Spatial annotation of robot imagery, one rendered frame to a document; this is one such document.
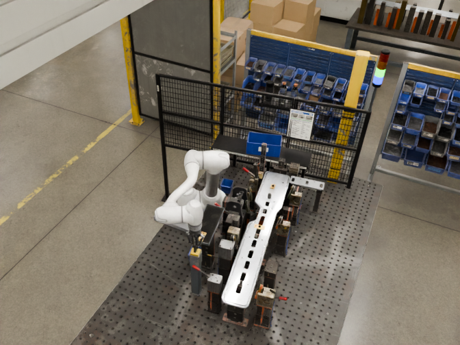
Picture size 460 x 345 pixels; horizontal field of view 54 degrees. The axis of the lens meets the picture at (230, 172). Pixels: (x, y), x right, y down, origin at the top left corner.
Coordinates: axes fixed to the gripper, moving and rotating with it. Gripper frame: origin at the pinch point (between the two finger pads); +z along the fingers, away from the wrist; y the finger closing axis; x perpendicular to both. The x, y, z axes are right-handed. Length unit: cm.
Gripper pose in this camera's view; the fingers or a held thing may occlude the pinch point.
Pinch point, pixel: (195, 247)
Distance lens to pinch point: 302.5
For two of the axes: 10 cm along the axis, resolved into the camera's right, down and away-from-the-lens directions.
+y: 9.6, 2.1, -1.9
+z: -0.3, 7.6, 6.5
